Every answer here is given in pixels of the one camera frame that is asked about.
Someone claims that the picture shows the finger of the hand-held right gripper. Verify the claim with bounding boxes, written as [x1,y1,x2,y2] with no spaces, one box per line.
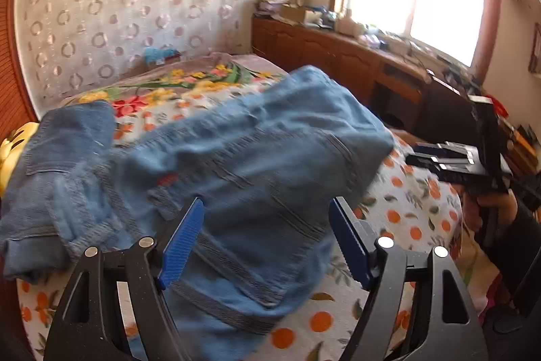
[404,153,475,176]
[412,141,471,159]

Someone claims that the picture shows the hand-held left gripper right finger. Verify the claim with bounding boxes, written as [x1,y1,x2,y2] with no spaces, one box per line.
[329,196,489,361]

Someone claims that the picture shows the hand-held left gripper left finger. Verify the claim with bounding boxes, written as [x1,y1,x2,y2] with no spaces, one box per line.
[42,196,206,361]

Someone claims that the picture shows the blue jeans with stitched pockets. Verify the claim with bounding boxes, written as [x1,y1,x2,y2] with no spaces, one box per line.
[105,65,396,361]

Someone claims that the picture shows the light blue jeans pants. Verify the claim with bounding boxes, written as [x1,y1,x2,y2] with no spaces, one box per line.
[0,171,144,284]

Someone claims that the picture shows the person's right forearm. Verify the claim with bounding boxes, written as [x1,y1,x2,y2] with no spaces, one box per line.
[482,198,541,316]

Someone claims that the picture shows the person's right hand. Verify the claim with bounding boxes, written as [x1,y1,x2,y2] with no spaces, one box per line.
[463,185,519,248]

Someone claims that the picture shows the orange print bedsheet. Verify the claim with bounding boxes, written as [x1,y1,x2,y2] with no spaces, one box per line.
[17,90,466,361]

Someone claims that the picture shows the pink window curtain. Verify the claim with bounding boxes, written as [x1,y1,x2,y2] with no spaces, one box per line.
[469,0,509,71]

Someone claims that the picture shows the wooden cabinet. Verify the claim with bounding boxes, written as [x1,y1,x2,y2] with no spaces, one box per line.
[251,14,432,126]

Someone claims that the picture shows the floral blanket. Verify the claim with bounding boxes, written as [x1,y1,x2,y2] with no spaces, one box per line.
[59,52,289,120]

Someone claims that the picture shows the cardboard box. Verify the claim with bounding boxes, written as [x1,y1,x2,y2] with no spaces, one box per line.
[281,4,312,24]

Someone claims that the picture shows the yellow plush toy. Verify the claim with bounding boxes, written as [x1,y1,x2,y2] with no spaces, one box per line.
[0,122,41,176]

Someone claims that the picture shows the stack of papers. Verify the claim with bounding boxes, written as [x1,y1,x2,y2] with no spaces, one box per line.
[256,0,288,13]

